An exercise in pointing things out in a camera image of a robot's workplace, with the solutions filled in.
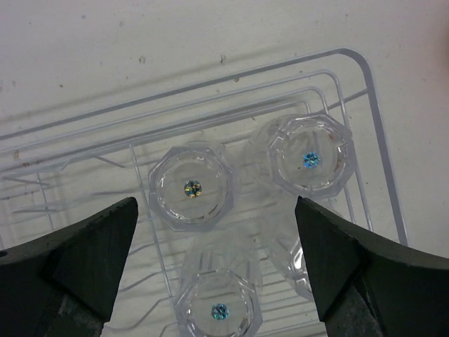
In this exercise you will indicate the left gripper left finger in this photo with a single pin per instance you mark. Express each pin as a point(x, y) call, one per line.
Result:
point(65, 283)

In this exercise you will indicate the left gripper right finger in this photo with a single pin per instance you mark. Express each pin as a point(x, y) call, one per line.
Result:
point(367, 285)

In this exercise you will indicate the clear glass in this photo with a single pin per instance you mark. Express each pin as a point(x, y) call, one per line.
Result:
point(310, 155)
point(194, 186)
point(284, 249)
point(220, 283)

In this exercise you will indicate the clear plastic rack tray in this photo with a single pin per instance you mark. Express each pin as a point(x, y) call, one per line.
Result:
point(370, 196)

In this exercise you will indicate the white wire dish rack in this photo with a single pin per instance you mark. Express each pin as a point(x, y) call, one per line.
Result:
point(62, 166)

